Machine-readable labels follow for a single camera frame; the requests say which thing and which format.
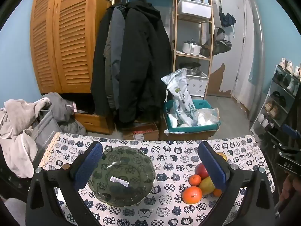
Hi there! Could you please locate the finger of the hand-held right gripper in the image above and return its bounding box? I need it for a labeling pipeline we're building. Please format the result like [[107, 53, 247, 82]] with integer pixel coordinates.
[[282, 124, 301, 139], [265, 132, 295, 152]]

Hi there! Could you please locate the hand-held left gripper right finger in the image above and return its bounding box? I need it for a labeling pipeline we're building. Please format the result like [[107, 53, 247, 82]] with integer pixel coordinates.
[[198, 141, 275, 226]]

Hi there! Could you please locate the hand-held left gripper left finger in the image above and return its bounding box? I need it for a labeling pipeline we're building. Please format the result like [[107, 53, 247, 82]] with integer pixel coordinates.
[[25, 141, 104, 226]]

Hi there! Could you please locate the red apple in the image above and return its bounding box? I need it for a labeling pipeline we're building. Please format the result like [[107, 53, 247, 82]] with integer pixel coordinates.
[[195, 163, 210, 179]]

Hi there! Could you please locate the yellow-green pear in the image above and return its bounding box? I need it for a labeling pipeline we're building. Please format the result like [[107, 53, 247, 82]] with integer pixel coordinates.
[[199, 176, 215, 196]]

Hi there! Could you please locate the medium orange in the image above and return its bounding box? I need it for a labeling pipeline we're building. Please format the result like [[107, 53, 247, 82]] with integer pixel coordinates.
[[189, 174, 202, 186]]

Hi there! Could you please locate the green glass bowl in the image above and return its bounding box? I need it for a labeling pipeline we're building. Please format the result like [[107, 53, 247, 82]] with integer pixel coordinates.
[[87, 145, 154, 208]]

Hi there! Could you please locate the large orange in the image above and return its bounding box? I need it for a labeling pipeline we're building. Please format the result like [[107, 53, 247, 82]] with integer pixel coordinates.
[[182, 186, 203, 204]]

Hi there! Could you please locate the person's right hand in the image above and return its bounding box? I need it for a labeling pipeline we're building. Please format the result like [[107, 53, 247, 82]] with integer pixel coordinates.
[[275, 172, 301, 213]]

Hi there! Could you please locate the shoe rack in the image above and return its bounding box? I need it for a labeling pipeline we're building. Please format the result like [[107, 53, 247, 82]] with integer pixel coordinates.
[[249, 58, 301, 144]]

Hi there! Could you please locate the large cardboard box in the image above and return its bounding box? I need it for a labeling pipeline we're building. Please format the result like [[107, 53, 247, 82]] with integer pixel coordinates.
[[163, 113, 218, 142]]

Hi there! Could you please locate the wooden drawer unit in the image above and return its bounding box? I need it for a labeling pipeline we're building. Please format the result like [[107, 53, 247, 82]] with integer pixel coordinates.
[[74, 112, 116, 136]]

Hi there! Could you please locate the beige lace cloth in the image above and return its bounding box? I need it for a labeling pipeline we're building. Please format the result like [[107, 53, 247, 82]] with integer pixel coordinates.
[[39, 132, 62, 167]]

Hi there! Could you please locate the cat print tablecloth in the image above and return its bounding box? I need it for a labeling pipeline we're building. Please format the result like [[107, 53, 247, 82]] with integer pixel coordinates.
[[38, 132, 275, 226]]

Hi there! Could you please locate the clear plastic bag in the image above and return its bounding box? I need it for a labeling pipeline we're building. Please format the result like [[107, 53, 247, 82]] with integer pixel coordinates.
[[192, 108, 220, 126]]

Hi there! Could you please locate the grey fabric bag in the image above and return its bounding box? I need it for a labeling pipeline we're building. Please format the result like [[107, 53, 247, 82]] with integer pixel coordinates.
[[32, 109, 63, 151]]

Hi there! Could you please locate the cardboard box with red label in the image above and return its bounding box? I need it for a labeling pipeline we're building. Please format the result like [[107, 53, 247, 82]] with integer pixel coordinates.
[[115, 121, 160, 140]]

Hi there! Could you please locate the group of shoes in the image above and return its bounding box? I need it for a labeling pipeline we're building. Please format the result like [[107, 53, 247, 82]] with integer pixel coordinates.
[[255, 58, 301, 132]]

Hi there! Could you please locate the grey clothes pile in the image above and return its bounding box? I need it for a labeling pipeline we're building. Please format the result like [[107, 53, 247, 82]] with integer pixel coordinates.
[[39, 92, 87, 136]]

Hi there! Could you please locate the printed plastic bag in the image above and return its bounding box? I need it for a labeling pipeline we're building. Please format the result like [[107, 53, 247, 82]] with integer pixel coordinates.
[[161, 68, 197, 126]]

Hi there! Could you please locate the white patterned box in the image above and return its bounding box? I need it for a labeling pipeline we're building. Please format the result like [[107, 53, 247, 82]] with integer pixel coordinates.
[[186, 73, 209, 97]]

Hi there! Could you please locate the metal pipe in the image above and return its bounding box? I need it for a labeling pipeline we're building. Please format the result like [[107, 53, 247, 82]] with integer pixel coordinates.
[[248, 0, 265, 123]]

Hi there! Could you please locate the white door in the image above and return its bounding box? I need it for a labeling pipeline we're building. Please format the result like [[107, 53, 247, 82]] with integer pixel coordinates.
[[207, 0, 250, 99]]

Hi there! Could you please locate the metal pot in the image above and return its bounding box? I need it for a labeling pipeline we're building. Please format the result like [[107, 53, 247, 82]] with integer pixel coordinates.
[[180, 62, 201, 76]]

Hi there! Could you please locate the dark green hanging bag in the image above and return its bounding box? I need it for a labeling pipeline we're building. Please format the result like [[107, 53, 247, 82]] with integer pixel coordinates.
[[204, 40, 232, 56]]

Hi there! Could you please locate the grey jacket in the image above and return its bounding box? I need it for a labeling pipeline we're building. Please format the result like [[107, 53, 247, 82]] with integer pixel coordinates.
[[103, 6, 126, 110]]

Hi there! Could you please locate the wooden shelf rack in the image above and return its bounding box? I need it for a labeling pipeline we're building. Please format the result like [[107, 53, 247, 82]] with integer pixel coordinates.
[[173, 0, 215, 97]]

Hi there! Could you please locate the black hooded coat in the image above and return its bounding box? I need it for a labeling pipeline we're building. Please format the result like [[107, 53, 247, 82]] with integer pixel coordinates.
[[119, 0, 173, 123]]

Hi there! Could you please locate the grey hanging bag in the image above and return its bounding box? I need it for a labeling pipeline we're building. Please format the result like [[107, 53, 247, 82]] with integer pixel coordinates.
[[214, 28, 227, 41]]

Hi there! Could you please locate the silver cooking pot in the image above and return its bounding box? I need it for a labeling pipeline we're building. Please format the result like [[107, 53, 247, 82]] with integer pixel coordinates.
[[182, 40, 203, 54]]

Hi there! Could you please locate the wooden louvered wardrobe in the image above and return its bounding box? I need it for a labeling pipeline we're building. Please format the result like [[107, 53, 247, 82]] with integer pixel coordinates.
[[29, 0, 111, 95]]

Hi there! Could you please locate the large white storage box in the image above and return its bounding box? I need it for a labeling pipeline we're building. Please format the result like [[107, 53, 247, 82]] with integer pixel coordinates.
[[177, 0, 212, 19]]

